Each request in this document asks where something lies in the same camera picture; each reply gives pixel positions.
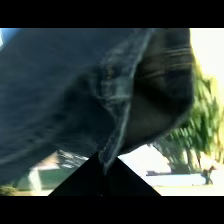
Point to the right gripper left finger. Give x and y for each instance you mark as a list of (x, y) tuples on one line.
[(86, 180)]

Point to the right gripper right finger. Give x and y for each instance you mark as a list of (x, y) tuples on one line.
[(128, 181)]

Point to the black jeans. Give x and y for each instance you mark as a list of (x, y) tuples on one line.
[(66, 86)]

